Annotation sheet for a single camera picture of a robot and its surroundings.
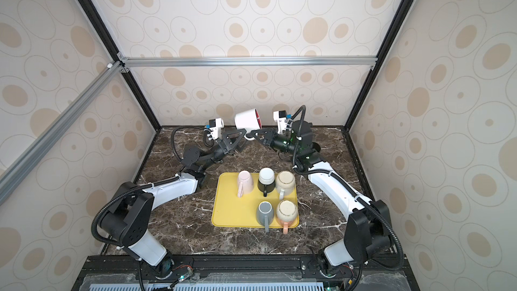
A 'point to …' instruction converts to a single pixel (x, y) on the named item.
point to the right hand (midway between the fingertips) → (252, 135)
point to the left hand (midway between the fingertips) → (250, 136)
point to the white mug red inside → (249, 120)
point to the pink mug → (245, 183)
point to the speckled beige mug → (285, 184)
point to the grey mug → (264, 213)
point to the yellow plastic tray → (231, 211)
